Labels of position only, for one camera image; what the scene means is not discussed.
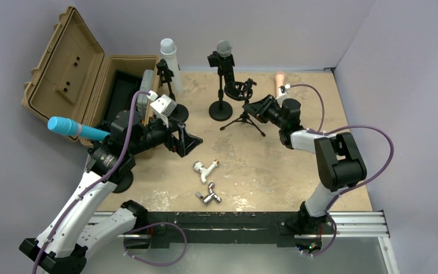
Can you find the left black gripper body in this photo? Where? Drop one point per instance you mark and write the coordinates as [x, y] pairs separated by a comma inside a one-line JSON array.
[[173, 143]]

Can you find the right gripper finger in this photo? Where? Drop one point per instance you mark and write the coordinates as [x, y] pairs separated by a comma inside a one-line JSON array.
[[264, 103], [253, 111]]

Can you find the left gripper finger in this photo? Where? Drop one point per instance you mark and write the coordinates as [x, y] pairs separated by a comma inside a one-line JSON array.
[[192, 142], [179, 141]]

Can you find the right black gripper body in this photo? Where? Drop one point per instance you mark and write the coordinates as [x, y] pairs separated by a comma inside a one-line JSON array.
[[273, 113]]

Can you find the black tripod shock-mount stand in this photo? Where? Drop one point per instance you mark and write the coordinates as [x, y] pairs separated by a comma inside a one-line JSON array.
[[241, 91]]

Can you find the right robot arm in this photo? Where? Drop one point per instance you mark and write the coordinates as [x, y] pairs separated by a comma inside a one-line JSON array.
[[339, 162]]

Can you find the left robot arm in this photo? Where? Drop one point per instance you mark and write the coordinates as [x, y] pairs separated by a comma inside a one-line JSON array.
[[65, 245]]

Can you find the pink microphone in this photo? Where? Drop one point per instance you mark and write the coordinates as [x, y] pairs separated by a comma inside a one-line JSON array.
[[279, 82]]

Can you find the black microphone silver grille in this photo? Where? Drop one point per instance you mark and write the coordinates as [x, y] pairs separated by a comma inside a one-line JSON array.
[[224, 51]]

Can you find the white microphone grey head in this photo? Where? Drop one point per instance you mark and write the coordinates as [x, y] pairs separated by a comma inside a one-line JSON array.
[[168, 50]]

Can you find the blue microphone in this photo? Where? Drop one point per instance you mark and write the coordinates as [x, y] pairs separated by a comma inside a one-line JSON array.
[[69, 127]]

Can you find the white plastic tap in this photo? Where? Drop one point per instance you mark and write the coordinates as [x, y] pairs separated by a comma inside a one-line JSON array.
[[203, 171]]

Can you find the grey device in case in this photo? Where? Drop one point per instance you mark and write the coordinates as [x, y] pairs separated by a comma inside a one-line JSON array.
[[145, 85]]

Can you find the chrome metal faucet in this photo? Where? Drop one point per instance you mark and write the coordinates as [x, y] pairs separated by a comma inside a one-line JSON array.
[[210, 196]]

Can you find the tan plastic hard case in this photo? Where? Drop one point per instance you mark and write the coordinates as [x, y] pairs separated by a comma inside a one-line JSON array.
[[75, 79]]

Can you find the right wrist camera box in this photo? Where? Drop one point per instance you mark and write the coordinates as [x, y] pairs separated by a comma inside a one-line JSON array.
[[282, 93]]

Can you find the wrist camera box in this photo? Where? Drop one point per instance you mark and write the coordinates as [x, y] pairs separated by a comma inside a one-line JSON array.
[[282, 93], [163, 106]]

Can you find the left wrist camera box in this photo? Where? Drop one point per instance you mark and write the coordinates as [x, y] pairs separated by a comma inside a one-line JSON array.
[[163, 106]]

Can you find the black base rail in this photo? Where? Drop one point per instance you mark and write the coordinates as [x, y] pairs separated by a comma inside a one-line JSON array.
[[165, 228]]

